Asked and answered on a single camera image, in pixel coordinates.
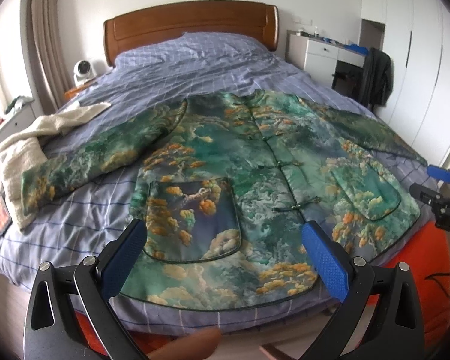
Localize dark jacket on chair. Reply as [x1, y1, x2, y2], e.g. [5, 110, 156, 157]
[358, 48, 393, 110]

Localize white window-side dresser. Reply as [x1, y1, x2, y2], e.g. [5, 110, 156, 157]
[0, 97, 35, 144]

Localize person's left hand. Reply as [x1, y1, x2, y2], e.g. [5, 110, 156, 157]
[148, 328, 222, 360]

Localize small wooden nightstand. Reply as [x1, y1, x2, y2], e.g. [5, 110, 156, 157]
[64, 78, 97, 102]

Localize orange knitted trousers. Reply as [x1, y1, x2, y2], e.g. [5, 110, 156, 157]
[74, 220, 450, 360]

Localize green landscape print jacket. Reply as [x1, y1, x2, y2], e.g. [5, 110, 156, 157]
[22, 90, 424, 311]

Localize brown wooden headboard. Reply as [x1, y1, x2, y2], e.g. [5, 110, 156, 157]
[103, 0, 280, 67]

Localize white wardrobe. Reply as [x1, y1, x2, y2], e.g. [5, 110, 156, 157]
[362, 0, 450, 167]

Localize cream knitted sweater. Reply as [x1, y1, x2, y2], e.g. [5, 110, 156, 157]
[0, 102, 111, 230]

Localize white round fan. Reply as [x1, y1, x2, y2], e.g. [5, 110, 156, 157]
[73, 60, 97, 87]

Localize blue plaid bed duvet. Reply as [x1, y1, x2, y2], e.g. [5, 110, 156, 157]
[0, 33, 434, 336]

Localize beige curtain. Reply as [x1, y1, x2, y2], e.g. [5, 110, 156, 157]
[26, 0, 72, 114]

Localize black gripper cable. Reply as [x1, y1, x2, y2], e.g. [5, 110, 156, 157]
[425, 271, 450, 299]

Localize white desk with drawers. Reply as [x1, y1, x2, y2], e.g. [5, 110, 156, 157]
[285, 30, 365, 88]

